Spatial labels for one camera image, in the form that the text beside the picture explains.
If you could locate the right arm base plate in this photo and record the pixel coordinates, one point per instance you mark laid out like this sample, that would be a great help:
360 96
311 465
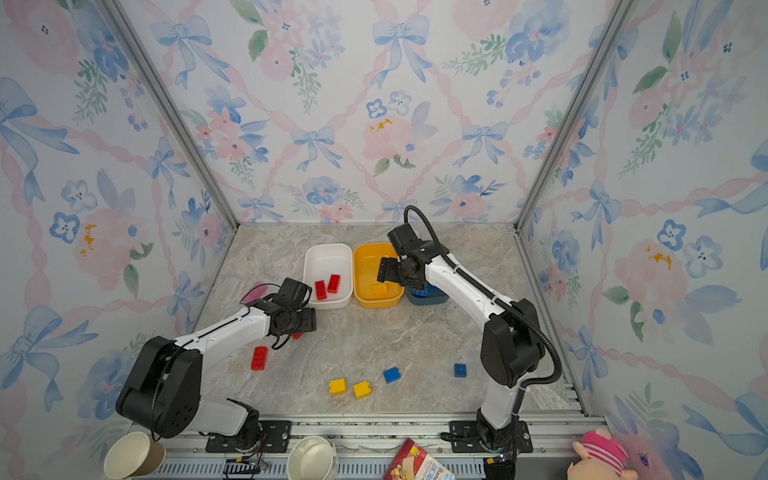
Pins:
479 437

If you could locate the yellow lego brick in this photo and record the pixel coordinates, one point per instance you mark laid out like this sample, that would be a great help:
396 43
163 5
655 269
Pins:
379 290
337 387
362 389

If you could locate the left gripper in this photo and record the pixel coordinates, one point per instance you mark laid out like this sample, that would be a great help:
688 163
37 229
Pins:
310 319

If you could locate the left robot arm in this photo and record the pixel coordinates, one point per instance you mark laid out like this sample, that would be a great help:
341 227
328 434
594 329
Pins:
162 392

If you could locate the yellow plastic container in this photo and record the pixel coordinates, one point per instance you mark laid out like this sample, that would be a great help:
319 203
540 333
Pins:
366 260

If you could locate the aluminium rail frame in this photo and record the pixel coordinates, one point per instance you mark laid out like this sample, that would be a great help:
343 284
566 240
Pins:
366 445

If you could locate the dark teal plastic container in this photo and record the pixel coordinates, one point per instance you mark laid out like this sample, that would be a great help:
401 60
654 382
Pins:
437 296

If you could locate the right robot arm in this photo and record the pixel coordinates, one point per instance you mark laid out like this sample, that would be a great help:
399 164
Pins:
511 345

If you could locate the long red lego brick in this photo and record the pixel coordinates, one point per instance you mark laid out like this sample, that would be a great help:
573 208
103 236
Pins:
321 290

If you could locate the pink lego brick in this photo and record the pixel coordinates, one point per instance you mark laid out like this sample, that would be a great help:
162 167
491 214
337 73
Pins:
258 290

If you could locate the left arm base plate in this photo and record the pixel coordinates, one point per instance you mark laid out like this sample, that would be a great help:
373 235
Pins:
263 436

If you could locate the pink plush toy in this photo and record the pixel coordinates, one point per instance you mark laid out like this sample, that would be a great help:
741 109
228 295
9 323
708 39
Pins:
600 457

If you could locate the brown paper cup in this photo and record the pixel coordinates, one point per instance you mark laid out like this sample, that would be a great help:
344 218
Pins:
134 455

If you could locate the white paper bowl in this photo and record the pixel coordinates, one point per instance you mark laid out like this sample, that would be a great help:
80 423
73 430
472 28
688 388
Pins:
312 458

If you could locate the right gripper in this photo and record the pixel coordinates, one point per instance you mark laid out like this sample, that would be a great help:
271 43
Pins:
386 270

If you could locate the red snack box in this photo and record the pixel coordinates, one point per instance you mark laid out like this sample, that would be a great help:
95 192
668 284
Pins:
412 462

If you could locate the white plastic container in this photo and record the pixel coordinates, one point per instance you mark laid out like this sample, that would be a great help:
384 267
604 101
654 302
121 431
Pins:
320 263

